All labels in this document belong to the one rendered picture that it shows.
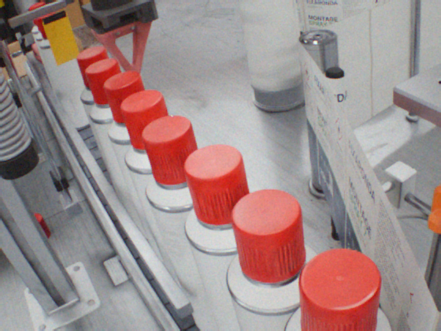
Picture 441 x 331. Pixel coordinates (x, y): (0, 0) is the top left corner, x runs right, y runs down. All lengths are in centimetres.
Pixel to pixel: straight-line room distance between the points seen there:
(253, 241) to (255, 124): 48
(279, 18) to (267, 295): 47
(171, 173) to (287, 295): 11
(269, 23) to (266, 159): 19
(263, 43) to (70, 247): 39
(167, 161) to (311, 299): 14
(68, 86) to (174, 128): 49
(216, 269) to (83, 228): 40
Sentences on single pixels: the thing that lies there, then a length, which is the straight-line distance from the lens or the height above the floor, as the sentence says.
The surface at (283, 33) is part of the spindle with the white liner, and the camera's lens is 64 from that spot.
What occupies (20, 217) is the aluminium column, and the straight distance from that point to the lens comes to 47.
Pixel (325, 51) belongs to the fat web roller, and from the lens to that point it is 43.
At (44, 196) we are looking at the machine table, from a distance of 76.
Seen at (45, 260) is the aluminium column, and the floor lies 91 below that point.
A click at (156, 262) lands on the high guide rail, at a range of 37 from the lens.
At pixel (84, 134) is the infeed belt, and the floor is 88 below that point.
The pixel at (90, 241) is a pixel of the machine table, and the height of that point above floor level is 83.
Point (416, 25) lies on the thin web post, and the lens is 60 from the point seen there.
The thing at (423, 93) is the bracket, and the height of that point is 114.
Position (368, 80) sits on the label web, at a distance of 56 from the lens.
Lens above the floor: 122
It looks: 35 degrees down
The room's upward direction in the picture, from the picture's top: 12 degrees counter-clockwise
